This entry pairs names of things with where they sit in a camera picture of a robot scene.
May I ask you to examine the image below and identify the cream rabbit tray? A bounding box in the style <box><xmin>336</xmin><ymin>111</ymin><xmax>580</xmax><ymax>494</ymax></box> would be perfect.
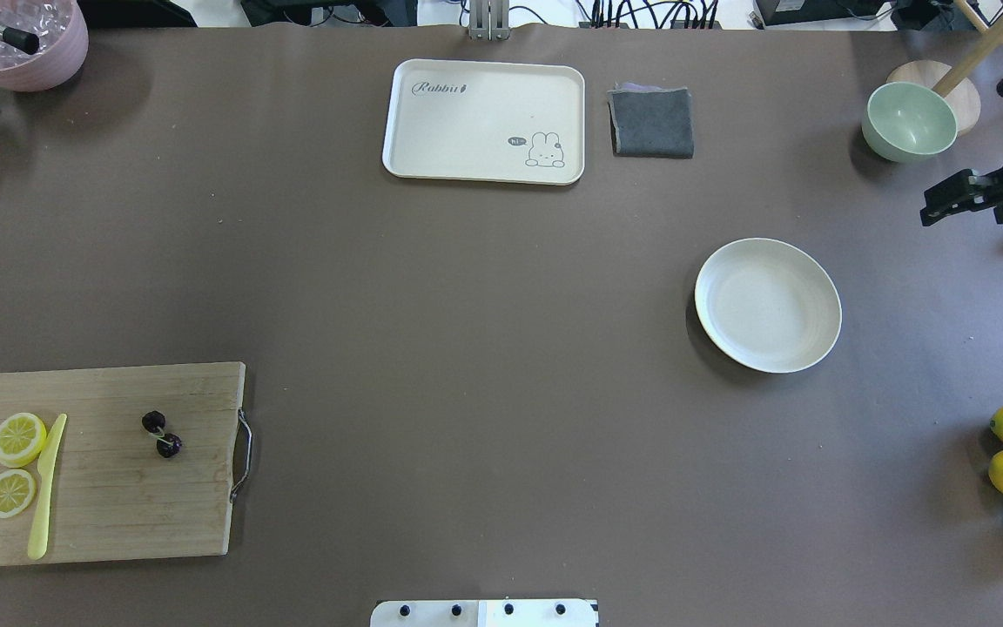
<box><xmin>382</xmin><ymin>58</ymin><xmax>586</xmax><ymax>185</ymax></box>

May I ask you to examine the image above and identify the mint green bowl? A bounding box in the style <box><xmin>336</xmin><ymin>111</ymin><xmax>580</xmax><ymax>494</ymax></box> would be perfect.
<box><xmin>861</xmin><ymin>82</ymin><xmax>958</xmax><ymax>164</ymax></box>

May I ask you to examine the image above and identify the wooden cup stand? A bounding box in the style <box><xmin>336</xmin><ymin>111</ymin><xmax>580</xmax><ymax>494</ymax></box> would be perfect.
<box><xmin>887</xmin><ymin>1</ymin><xmax>1003</xmax><ymax>137</ymax></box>

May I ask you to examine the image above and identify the cream round plate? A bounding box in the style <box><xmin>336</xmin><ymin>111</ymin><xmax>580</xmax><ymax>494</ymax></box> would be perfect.
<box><xmin>694</xmin><ymin>238</ymin><xmax>843</xmax><ymax>374</ymax></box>

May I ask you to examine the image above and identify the grey folded cloth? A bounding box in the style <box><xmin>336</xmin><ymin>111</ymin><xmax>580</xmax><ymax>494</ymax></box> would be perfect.
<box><xmin>608</xmin><ymin>83</ymin><xmax>694</xmax><ymax>159</ymax></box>

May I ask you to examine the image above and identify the bamboo cutting board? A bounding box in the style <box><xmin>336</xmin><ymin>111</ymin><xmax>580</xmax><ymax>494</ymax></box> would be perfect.
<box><xmin>0</xmin><ymin>362</ymin><xmax>246</xmax><ymax>566</ymax></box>

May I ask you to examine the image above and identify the pink bowl with ice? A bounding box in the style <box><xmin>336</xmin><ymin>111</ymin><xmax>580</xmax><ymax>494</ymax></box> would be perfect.
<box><xmin>0</xmin><ymin>1</ymin><xmax>89</xmax><ymax>92</ymax></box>

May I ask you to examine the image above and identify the lemon slice upper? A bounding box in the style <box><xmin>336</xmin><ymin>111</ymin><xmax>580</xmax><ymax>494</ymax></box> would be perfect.
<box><xmin>0</xmin><ymin>412</ymin><xmax>48</xmax><ymax>469</ymax></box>

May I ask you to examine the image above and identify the lemon slice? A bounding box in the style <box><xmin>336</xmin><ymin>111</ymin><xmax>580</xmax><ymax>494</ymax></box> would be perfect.
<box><xmin>0</xmin><ymin>412</ymin><xmax>48</xmax><ymax>469</ymax></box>
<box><xmin>0</xmin><ymin>469</ymin><xmax>38</xmax><ymax>519</ymax></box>

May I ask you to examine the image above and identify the yellow plastic knife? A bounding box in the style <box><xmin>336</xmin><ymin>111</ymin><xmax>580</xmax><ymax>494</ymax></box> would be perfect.
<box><xmin>25</xmin><ymin>413</ymin><xmax>68</xmax><ymax>561</ymax></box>

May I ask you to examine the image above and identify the lemon slice lower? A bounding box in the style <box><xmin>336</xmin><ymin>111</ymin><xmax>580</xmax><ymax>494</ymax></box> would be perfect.
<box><xmin>0</xmin><ymin>469</ymin><xmax>38</xmax><ymax>519</ymax></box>

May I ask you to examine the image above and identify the aluminium frame post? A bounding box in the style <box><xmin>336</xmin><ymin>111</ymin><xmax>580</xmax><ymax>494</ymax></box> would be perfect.
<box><xmin>466</xmin><ymin>0</ymin><xmax>512</xmax><ymax>41</ymax></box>

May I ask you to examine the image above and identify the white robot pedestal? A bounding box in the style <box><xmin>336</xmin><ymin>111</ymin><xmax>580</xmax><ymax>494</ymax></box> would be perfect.
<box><xmin>369</xmin><ymin>598</ymin><xmax>600</xmax><ymax>626</ymax></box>

